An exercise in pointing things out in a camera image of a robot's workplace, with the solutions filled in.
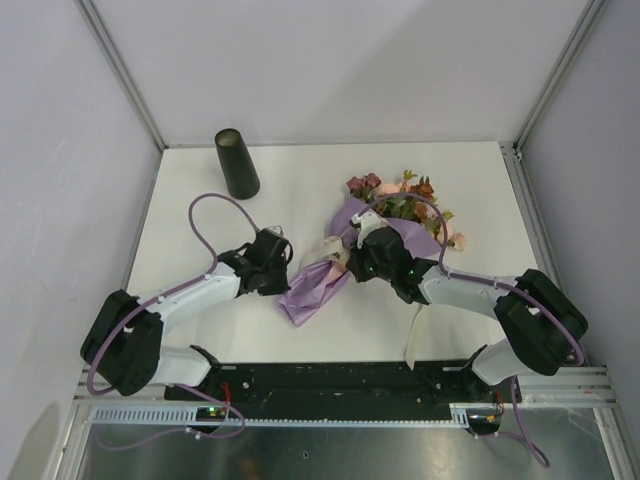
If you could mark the right aluminium frame post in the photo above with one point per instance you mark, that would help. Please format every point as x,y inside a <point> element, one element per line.
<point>576,42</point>

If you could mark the left aluminium frame post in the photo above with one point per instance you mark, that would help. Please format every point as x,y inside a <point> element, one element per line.
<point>107,45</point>

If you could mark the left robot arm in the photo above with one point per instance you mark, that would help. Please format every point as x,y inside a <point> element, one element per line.
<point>126,343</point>

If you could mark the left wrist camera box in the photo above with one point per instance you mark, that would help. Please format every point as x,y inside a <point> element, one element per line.
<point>276,230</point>

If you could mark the purple wrapping paper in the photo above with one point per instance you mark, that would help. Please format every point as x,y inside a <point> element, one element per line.
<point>309,289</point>

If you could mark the black conical vase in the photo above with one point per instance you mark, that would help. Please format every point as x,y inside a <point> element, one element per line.
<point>237,166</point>

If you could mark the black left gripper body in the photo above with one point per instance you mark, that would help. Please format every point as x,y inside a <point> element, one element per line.
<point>274,281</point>

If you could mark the aluminium frame post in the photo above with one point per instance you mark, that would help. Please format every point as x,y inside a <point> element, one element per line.
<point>107,45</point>
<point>576,42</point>

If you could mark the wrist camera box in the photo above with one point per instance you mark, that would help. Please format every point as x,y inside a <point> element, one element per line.
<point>276,230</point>
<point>365,223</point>

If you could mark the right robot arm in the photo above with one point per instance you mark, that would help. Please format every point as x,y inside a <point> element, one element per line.
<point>543,328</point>

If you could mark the artificial flower bunch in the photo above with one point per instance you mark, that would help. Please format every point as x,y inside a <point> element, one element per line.
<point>411,199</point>

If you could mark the pink wrapping paper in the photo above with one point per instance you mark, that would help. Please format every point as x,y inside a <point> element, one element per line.
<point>336,272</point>

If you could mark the cream printed ribbon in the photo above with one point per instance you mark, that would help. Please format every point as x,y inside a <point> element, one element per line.
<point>333,250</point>

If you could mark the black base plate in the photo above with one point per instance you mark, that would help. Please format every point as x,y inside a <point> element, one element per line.
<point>351,387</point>

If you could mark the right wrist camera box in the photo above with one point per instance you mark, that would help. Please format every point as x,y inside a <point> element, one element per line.
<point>365,223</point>

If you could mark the white slotted cable duct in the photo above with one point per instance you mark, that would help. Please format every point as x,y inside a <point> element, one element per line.
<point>448,416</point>

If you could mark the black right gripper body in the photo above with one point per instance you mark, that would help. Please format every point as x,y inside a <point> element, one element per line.
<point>366,268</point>

